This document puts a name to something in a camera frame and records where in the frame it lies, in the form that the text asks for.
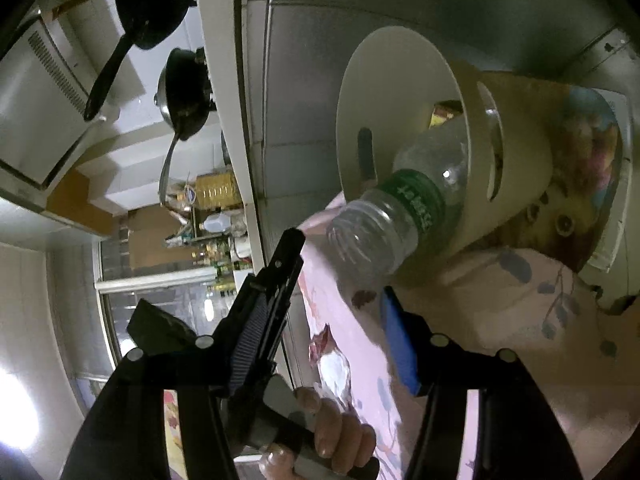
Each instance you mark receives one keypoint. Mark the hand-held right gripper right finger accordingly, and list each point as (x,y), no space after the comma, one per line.
(400,340)

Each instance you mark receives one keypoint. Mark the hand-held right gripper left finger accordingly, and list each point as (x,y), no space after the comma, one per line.
(247,345)

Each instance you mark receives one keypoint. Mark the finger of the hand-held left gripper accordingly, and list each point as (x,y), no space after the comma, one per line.
(287,260)

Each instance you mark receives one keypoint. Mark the clear plastic bottle green label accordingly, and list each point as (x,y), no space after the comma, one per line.
(380,230)

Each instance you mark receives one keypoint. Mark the cream plastic trash bin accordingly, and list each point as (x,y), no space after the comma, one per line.
(400,85)

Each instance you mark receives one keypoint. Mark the yellow snack packet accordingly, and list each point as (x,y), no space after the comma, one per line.
(445,115)

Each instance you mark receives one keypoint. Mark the person's left hand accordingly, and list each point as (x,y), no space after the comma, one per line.
(345,440)

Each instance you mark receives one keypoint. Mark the row of condiment bottles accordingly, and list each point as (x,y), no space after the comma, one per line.
(225,265)

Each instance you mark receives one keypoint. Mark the kitchen window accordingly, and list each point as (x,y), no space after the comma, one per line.
(165,320)

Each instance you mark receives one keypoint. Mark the large yellow oil bottle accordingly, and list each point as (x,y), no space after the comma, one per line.
(220,191)

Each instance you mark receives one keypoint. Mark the pink floral tablecloth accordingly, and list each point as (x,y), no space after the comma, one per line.
(500,320)

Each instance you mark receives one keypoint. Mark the metal ladle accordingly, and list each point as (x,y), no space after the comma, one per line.
(169,170)

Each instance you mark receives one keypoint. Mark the steel kitchen cabinet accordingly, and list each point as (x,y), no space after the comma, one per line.
(310,85)

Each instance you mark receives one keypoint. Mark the kitchen counter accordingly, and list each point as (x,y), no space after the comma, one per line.
(225,85)

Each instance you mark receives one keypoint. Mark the wok with lid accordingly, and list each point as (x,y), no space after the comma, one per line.
(187,95)

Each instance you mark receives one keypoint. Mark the floral printed round stool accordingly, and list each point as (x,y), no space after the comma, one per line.
(575,170)

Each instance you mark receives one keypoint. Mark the black frying pan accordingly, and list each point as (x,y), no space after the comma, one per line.
(150,15)

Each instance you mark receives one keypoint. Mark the range hood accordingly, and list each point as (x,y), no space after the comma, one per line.
(45,110)

